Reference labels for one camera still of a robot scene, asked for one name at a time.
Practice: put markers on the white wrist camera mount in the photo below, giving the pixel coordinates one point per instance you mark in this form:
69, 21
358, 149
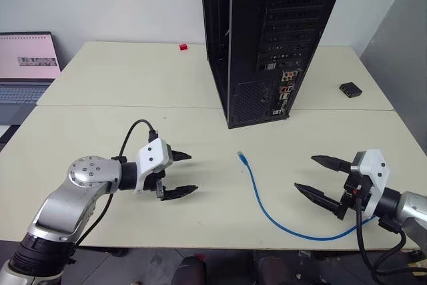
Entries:
375, 173
151, 156

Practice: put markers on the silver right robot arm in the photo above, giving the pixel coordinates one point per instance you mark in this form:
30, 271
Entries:
408, 206

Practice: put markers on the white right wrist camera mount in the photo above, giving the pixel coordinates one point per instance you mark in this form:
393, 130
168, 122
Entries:
375, 173

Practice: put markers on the dark rounded shape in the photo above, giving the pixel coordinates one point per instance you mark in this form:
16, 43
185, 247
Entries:
193, 271
275, 270

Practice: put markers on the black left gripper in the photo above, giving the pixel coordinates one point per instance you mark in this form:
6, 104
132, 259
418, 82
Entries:
160, 175

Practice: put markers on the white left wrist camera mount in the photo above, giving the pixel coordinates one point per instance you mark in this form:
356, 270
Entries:
151, 156

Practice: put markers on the small black adapter box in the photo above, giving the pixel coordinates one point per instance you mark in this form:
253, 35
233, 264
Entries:
351, 89

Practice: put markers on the open grey laptop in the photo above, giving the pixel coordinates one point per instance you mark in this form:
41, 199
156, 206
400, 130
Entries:
26, 61

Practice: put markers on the small red cube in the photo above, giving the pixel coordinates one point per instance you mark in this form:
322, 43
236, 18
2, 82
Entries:
183, 47

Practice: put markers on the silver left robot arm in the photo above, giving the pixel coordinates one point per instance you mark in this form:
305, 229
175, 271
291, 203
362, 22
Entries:
63, 198

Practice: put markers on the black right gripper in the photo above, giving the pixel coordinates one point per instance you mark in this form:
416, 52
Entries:
355, 193

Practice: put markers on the black computer tower case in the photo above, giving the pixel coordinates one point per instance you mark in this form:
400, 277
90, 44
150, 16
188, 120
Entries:
253, 48

